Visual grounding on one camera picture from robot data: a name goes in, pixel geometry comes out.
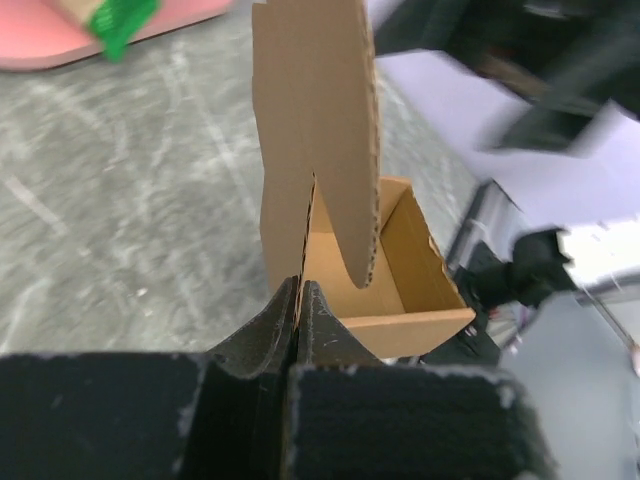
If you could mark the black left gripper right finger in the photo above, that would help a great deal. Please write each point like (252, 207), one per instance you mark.
(351, 416)

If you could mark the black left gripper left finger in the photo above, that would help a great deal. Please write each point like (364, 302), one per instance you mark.
(152, 415)

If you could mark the brown cardboard paper box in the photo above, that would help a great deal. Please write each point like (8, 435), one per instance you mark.
(328, 216)

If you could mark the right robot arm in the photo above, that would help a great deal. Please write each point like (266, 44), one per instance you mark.
(566, 59)

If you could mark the green white snack bag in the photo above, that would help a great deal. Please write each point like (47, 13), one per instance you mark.
(112, 23)

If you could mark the pink three-tier shelf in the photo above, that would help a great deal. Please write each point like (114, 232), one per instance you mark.
(39, 35)

